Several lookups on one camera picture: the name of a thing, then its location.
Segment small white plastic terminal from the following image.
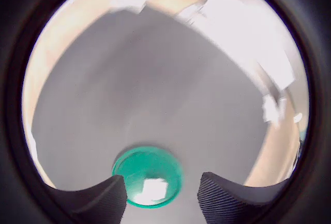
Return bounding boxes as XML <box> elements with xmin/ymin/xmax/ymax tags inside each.
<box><xmin>134</xmin><ymin>178</ymin><xmax>169</xmax><ymax>202</ymax></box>

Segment round green lid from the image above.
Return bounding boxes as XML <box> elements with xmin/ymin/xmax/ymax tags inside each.
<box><xmin>111</xmin><ymin>144</ymin><xmax>185</xmax><ymax>210</ymax></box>

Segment dark grey mat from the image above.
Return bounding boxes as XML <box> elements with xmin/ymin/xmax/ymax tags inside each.
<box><xmin>30</xmin><ymin>8</ymin><xmax>274</xmax><ymax>224</ymax></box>

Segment aluminium cable duct lid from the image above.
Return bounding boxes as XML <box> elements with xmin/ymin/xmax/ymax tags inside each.
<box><xmin>177</xmin><ymin>0</ymin><xmax>297</xmax><ymax>92</ymax></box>

